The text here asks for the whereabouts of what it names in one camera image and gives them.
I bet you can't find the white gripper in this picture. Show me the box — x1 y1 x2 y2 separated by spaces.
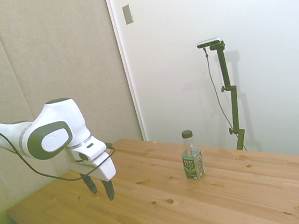
64 142 120 206

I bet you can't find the Pure Leaf tea bottle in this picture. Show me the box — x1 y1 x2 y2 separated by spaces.
178 128 206 182

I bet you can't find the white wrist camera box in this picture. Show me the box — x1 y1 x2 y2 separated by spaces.
70 136 109 163

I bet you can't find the white door frame strip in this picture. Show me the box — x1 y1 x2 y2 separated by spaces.
103 0 147 144

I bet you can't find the black camera stand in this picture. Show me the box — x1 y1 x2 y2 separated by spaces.
208 40 248 153

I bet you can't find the grey wall plate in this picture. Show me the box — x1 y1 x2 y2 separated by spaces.
122 3 135 26

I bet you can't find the silver exterior camera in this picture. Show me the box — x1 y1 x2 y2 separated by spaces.
196 36 223 49

